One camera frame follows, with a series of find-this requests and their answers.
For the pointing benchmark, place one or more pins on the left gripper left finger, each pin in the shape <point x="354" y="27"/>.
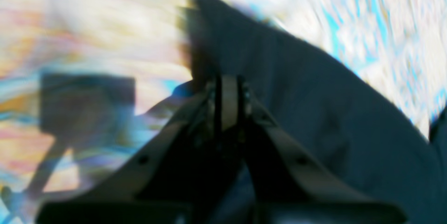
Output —
<point x="177" y="177"/>

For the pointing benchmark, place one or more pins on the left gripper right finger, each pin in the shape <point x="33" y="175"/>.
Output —
<point x="291" y="186"/>

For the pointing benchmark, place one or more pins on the black T-shirt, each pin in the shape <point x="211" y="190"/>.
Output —
<point x="347" y="125"/>

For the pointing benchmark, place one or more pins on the patterned tablecloth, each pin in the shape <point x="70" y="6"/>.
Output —
<point x="86" y="83"/>

